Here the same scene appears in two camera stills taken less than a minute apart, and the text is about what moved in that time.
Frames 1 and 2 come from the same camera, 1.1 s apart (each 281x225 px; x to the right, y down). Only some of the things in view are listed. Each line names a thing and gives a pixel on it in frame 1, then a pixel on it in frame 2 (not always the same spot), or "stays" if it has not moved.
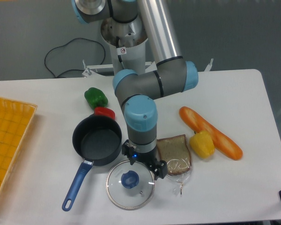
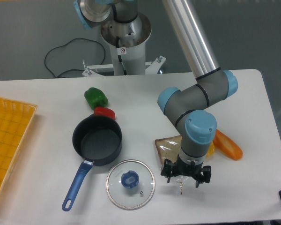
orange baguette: (223, 144) stays
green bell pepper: (95, 97) stays
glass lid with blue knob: (130, 187) stays
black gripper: (159, 168) to (181, 167)
